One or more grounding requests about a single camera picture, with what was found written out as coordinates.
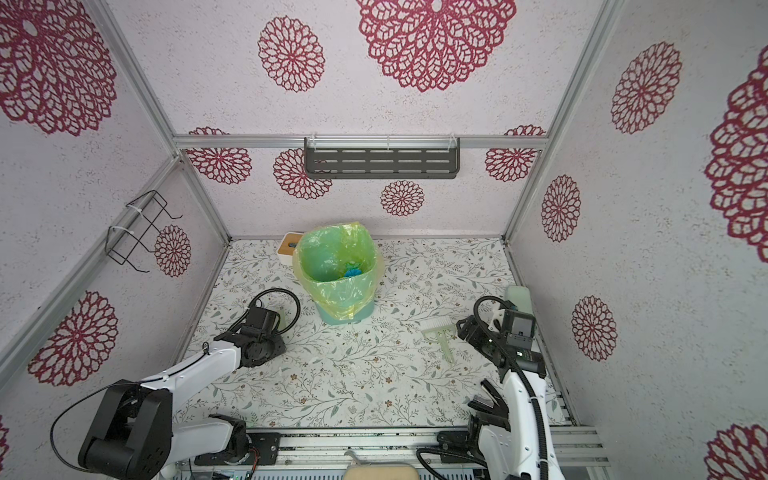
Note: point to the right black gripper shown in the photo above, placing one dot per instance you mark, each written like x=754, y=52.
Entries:
x=469, y=328

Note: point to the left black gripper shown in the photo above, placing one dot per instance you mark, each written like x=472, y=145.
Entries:
x=280, y=346

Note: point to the light green hand brush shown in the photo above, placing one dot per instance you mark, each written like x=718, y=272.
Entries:
x=441, y=331

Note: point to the green bin with bag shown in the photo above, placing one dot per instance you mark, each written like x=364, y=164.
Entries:
x=319, y=262

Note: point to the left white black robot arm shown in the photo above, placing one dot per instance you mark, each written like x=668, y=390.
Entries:
x=133, y=434

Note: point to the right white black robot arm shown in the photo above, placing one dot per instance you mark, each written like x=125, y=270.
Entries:
x=527, y=450

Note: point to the black stapler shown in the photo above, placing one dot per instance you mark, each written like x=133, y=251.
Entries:
x=491, y=408

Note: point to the white wooden-top tissue box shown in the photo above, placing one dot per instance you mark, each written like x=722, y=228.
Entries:
x=287, y=247

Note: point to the beige object at bottom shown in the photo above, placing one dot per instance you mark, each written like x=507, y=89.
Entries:
x=364, y=470

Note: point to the black wire wall rack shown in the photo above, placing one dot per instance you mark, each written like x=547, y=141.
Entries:
x=147, y=209

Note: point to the dark grey wall shelf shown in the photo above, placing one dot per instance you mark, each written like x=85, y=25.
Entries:
x=387, y=159

